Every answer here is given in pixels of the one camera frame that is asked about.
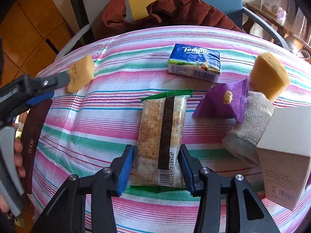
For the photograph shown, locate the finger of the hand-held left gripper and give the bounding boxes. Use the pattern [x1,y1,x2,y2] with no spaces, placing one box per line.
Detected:
[25,91,54,106]
[29,73,71,89]

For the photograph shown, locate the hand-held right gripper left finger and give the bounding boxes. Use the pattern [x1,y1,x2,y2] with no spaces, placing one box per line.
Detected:
[36,144,135,233]

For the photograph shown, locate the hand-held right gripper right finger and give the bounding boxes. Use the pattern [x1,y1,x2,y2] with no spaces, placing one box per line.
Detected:
[178,145,280,233]

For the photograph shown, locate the small yellow sponge piece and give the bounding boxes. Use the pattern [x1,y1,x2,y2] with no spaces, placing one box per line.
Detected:
[67,55,95,93]

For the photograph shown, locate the clear cracker packet green edges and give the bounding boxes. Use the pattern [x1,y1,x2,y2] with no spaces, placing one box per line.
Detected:
[130,89,193,195]

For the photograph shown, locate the purple snack packet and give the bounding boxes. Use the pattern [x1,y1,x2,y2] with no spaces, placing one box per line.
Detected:
[193,78,250,123]

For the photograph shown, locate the grey-white cloth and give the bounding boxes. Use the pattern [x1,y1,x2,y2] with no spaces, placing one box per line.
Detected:
[222,90,275,168]

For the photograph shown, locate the person's left hand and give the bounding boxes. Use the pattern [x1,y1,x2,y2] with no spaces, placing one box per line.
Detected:
[13,113,27,178]

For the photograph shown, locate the striped bedsheet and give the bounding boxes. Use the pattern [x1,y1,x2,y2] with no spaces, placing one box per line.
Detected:
[31,25,311,233]

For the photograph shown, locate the wooden cabinet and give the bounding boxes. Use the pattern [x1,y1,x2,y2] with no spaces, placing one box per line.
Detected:
[0,0,76,80]

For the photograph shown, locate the white cardboard box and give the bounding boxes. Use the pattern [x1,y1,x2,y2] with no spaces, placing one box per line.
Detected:
[256,105,311,211]

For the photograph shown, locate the blue tissue pack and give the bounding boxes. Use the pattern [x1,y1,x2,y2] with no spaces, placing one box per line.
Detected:
[168,43,222,82]

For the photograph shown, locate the large yellow sponge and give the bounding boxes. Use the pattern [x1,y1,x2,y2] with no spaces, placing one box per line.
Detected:
[250,52,291,102]

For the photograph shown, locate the dark red puffer jacket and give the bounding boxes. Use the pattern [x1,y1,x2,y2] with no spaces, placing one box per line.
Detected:
[96,0,242,39]

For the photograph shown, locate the wooden desk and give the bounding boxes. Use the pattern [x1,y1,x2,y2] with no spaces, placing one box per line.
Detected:
[245,2,311,45]

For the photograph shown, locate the small pink box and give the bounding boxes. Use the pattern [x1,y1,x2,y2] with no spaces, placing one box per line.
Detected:
[278,7,289,23]

